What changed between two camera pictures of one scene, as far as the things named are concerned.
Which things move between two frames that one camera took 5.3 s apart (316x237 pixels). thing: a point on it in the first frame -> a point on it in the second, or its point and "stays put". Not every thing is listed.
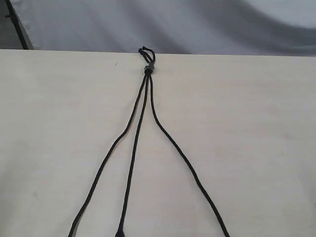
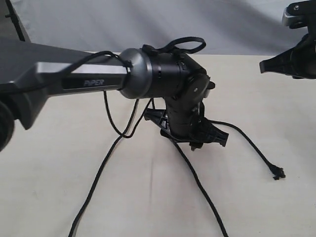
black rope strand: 100,169 stays put
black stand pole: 12,17 stays put
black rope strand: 175,147 -> 278,172
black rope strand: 120,232 -> 199,181
